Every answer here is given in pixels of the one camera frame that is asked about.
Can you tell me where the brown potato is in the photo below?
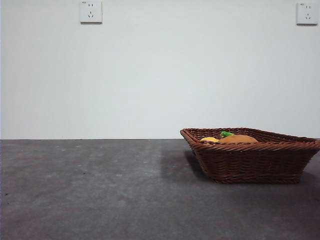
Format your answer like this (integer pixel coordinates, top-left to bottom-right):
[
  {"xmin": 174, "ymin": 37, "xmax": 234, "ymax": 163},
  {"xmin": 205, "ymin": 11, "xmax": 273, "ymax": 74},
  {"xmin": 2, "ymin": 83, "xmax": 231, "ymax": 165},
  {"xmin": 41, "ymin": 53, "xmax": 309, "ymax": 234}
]
[{"xmin": 218, "ymin": 134, "xmax": 259, "ymax": 145}]

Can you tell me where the yellow toy vegetable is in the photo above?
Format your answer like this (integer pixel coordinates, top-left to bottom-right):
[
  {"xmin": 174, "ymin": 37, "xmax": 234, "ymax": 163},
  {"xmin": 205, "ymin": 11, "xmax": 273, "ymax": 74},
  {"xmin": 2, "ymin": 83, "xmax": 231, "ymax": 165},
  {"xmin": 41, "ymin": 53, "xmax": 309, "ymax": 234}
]
[{"xmin": 199, "ymin": 136, "xmax": 220, "ymax": 144}]

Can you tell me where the brown wicker basket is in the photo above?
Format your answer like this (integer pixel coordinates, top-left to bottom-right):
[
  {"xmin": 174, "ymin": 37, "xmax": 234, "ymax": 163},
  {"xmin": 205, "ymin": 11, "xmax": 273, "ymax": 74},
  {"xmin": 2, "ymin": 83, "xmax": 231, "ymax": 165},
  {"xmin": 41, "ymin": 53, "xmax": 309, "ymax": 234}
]
[{"xmin": 179, "ymin": 127, "xmax": 320, "ymax": 185}]

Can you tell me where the white wall socket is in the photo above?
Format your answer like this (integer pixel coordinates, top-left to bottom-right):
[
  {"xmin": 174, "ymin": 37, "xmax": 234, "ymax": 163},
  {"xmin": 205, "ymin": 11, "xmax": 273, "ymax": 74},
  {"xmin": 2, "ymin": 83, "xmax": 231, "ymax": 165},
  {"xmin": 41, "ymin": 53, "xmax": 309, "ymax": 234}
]
[
  {"xmin": 296, "ymin": 2, "xmax": 319, "ymax": 26},
  {"xmin": 80, "ymin": 0, "xmax": 103, "ymax": 25}
]

